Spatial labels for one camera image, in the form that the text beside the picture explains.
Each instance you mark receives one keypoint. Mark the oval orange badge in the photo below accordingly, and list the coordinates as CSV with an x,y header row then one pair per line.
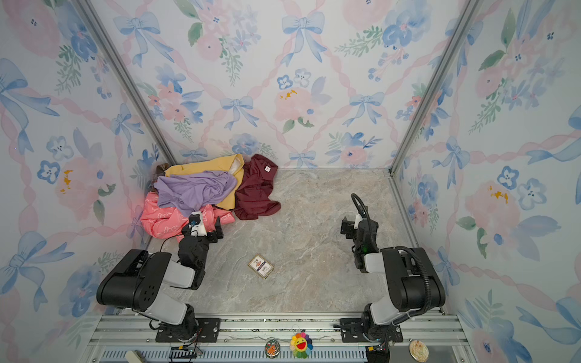
x,y
272,348

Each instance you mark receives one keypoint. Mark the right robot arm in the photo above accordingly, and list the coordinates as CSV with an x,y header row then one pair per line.
x,y
413,286

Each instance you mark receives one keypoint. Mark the mustard yellow cloth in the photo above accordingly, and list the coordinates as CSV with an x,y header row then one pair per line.
x,y
233,164

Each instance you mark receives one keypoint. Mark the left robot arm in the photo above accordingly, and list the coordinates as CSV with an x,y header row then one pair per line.
x,y
136,283

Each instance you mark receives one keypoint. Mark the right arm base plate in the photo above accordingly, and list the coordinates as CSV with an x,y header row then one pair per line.
x,y
360,331

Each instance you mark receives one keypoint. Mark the rainbow smiling flower toy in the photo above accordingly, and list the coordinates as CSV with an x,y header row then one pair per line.
x,y
301,345

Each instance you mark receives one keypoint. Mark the round beige coaster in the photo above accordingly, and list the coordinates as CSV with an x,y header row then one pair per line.
x,y
419,351

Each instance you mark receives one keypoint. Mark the small framed picture card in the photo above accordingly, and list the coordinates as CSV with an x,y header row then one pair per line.
x,y
261,266

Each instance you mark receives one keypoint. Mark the aluminium rail frame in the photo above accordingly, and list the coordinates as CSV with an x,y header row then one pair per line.
x,y
242,338

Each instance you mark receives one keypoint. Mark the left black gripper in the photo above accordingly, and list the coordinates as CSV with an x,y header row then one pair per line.
x,y
207,234

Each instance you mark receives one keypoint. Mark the brown plaid cloth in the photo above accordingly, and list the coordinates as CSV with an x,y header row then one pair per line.
x,y
159,171

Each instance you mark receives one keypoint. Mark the maroon cloth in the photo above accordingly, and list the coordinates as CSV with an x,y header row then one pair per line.
x,y
252,198

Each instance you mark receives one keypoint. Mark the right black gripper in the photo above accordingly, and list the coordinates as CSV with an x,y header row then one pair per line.
x,y
349,227

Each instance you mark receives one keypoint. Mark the pink patterned cloth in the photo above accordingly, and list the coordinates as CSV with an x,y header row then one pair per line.
x,y
163,223

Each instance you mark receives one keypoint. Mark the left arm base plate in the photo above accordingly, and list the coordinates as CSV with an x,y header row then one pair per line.
x,y
204,330

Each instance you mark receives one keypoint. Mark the lavender purple cloth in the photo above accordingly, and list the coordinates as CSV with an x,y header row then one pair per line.
x,y
190,193

